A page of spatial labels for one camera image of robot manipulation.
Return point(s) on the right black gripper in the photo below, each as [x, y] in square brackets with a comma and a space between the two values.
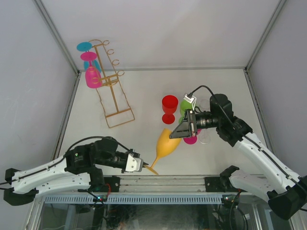
[185, 129]

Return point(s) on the aluminium mounting rail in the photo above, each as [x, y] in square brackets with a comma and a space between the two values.
[190, 184]

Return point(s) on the red plastic wine glass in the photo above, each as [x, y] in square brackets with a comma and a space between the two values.
[169, 107]

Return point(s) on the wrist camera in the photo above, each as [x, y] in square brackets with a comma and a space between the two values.
[133, 164]
[191, 99]

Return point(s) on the green plastic wine glass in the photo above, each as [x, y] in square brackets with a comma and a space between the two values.
[184, 105]

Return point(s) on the magenta wine glass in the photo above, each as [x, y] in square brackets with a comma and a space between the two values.
[93, 78]
[190, 140]

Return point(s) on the left black base bracket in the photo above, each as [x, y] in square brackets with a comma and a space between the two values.
[111, 184]

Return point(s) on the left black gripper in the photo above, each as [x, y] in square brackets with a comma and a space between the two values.
[144, 163]

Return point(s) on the gold wire glass rack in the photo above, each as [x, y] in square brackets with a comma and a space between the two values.
[113, 100]

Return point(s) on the blue slotted cable duct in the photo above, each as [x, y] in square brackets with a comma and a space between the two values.
[135, 199]

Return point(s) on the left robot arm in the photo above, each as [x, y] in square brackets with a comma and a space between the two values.
[79, 169]

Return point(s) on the orange plastic wine glass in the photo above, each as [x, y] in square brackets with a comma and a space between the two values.
[164, 147]

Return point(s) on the black base bracket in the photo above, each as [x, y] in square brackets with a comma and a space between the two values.
[111, 184]
[214, 184]

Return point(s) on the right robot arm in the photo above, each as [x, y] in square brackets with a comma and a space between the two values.
[284, 190]

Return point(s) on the clear wine glass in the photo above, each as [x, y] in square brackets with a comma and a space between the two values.
[204, 105]
[203, 136]

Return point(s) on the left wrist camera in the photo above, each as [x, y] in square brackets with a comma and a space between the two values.
[133, 164]

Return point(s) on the cyan plastic wine glass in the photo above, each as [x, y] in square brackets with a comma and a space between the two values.
[88, 57]

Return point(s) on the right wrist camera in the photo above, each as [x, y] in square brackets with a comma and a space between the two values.
[191, 99]

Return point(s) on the right black base bracket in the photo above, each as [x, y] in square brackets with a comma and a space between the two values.
[214, 184]

